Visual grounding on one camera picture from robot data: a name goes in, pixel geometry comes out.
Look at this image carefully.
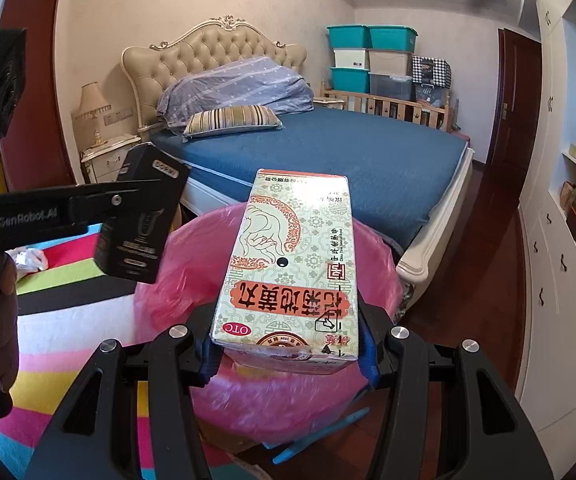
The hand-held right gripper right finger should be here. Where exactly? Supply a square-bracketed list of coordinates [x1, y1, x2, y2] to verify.
[353, 290, 553, 480]

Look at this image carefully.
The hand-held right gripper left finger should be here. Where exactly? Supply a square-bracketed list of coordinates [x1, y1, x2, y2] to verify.
[23, 305, 223, 480]

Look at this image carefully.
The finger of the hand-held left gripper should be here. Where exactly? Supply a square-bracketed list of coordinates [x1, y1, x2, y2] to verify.
[65, 180, 156, 226]

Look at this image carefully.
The black carton box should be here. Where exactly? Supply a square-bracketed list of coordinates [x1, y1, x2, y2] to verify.
[93, 142, 192, 283]

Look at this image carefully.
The pink plastic bag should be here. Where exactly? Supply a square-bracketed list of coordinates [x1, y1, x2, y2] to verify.
[133, 200, 403, 446]

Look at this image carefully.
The patterned medicine box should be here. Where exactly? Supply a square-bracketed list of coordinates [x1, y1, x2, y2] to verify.
[209, 168, 361, 376]

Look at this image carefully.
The crumpled white paper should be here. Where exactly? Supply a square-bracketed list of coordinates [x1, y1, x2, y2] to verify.
[8, 247, 49, 273]

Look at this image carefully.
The white nightstand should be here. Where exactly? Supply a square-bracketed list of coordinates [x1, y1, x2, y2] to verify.
[80, 134, 141, 185]

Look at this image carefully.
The blue plastic strip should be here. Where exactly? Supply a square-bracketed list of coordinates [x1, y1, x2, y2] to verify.
[273, 406, 371, 466]

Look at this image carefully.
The beige table lamp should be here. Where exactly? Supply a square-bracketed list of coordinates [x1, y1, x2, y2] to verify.
[71, 82, 111, 146]

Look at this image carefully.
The brown wooden panel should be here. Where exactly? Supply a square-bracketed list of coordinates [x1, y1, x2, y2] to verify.
[0, 0, 76, 191]

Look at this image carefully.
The striped pillow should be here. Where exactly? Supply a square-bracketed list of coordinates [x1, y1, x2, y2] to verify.
[183, 105, 283, 142]

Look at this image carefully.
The beige tufted headboard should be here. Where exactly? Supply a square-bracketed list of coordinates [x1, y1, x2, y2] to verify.
[120, 15, 309, 133]

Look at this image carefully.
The blue-grey patterned quilt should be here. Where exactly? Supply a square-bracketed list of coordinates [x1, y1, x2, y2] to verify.
[157, 56, 315, 133]

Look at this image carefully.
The white wardrobe cabinet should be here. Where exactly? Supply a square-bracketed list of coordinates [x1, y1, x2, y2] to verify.
[515, 0, 576, 461]

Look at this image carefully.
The bed with blue sheet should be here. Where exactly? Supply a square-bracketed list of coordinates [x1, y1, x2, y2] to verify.
[150, 105, 473, 286]

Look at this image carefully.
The grey storage bag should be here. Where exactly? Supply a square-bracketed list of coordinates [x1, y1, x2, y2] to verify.
[414, 82, 449, 107]

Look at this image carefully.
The black white checkered bag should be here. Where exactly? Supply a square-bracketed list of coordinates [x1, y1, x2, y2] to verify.
[412, 55, 452, 88]

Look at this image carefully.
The stack of plastic storage boxes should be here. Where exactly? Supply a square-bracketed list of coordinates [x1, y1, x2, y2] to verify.
[327, 24, 419, 102]

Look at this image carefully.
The dark wooden door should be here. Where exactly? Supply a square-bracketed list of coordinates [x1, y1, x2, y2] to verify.
[485, 27, 543, 166]

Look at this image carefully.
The wooden crib rail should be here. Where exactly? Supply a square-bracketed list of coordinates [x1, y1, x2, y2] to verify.
[320, 80, 456, 133]

